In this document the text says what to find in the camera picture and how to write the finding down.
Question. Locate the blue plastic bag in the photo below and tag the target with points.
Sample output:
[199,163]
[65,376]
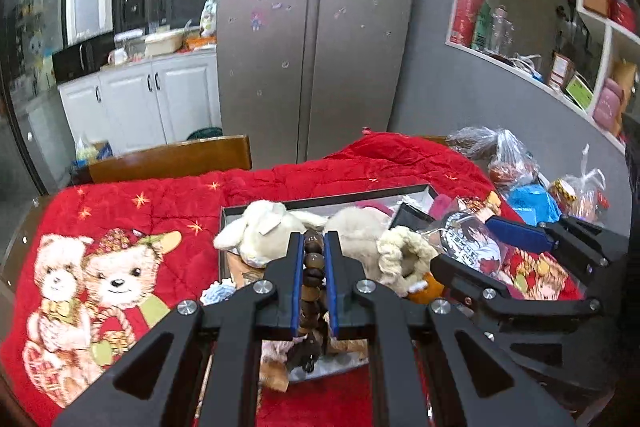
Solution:
[535,204]

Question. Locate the black packet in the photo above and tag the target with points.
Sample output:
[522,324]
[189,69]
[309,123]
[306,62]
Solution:
[410,217]

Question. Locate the black microwave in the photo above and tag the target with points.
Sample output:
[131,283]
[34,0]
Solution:
[82,57]

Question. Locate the cream braided scrunchie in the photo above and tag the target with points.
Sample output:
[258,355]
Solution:
[400,252]

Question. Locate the beige plush toy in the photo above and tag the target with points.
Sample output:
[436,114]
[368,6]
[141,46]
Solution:
[360,242]

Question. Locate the green box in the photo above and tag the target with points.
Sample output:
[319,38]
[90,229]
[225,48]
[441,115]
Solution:
[482,27]

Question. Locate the glass door with stickers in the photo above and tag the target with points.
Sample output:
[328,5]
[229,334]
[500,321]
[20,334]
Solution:
[30,72]

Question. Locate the white cup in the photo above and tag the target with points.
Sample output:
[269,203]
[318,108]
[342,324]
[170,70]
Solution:
[116,57]

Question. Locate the white pot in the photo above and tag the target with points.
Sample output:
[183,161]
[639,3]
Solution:
[162,44]

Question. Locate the white wall shelf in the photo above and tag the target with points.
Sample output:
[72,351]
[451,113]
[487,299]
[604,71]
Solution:
[530,72]

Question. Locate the blue scrunchie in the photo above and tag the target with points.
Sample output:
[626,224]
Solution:
[220,293]

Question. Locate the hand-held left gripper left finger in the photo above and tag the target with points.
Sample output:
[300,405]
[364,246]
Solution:
[297,282]

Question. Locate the red container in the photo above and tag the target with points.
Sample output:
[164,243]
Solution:
[625,14]

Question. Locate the white kitchen cabinet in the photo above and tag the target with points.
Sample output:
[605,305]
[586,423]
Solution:
[150,102]

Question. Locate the glass jar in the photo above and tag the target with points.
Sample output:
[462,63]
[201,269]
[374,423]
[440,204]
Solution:
[564,193]

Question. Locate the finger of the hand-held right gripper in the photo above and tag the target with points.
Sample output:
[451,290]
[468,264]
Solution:
[517,233]
[460,279]

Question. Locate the round badge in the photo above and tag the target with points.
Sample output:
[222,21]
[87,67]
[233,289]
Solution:
[470,242]

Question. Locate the silver refrigerator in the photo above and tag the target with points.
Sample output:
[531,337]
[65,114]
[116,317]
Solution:
[320,32]

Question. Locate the triangular brown snack packet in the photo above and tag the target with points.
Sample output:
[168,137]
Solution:
[245,272]
[272,369]

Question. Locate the white plush toy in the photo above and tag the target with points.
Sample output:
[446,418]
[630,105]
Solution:
[260,227]

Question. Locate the clear bag with bread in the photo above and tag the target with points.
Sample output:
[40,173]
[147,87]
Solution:
[592,197]

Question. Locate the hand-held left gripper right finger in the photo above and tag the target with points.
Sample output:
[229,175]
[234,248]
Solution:
[331,282]

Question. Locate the red box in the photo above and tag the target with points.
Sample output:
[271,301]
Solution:
[465,14]

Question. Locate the clear plastic bag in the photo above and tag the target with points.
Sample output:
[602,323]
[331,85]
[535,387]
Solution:
[505,162]

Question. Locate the red printed blanket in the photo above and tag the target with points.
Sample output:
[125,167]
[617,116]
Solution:
[165,207]

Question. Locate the black tray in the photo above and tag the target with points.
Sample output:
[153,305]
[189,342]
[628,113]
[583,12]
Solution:
[320,199]

